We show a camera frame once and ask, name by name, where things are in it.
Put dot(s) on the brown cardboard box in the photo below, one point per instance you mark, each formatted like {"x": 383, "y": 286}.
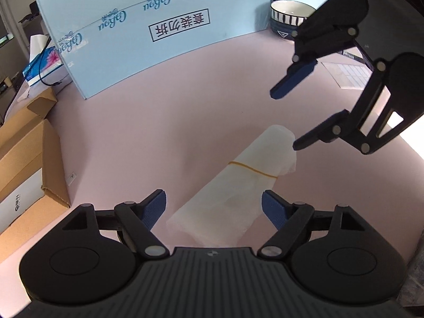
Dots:
{"x": 33, "y": 188}

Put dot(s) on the dark blue striped bowl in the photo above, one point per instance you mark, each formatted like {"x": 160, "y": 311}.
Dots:
{"x": 287, "y": 15}

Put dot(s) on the yellow rubber band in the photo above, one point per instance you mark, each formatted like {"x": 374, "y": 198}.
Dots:
{"x": 245, "y": 166}

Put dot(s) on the black pen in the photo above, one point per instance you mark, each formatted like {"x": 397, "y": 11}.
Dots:
{"x": 353, "y": 54}

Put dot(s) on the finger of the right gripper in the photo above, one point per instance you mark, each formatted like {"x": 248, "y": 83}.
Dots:
{"x": 327, "y": 131}
{"x": 296, "y": 73}

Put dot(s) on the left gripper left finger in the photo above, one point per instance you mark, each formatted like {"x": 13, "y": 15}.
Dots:
{"x": 137, "y": 220}

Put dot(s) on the light blue GoRou carton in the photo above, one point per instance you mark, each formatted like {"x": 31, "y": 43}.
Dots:
{"x": 103, "y": 42}

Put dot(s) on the blue tissue pack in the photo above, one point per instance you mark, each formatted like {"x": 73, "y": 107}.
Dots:
{"x": 45, "y": 65}

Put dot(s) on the white nonwoven shopping bag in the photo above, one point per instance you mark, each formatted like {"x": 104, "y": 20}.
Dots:
{"x": 224, "y": 209}

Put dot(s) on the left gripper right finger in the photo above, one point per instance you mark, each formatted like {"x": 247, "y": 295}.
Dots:
{"x": 291, "y": 221}

